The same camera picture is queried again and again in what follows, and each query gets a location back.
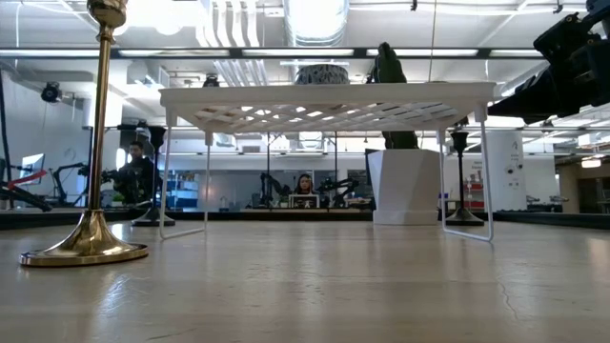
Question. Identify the tealight candle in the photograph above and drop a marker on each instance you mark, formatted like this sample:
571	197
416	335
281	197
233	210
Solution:
321	75

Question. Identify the black ceiling camera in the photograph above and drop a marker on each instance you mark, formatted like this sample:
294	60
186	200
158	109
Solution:
50	92
211	81

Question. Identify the green cactus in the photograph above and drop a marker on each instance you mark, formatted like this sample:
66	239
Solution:
388	66

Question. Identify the white round column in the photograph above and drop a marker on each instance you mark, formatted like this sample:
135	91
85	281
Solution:
506	171

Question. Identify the computer monitor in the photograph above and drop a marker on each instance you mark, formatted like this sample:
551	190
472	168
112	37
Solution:
32	167

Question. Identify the black candlestick holder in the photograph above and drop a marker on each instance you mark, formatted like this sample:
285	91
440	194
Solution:
155	216
461	216

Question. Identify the black aluminium table frame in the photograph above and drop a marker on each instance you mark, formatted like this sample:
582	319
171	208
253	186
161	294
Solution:
286	215

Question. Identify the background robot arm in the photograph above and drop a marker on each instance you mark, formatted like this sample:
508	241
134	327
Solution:
340	183
267	183

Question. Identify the gold candlestick holder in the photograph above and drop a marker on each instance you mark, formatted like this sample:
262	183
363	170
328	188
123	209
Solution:
90	238

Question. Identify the black horizontal beam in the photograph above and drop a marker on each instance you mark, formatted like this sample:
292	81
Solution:
190	53

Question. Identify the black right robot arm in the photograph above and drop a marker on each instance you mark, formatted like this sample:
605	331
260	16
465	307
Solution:
562	71

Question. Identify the white faceted plant pot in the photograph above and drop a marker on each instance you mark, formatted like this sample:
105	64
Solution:
405	186

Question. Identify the silver ventilation duct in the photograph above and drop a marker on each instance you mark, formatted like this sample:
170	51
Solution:
317	21

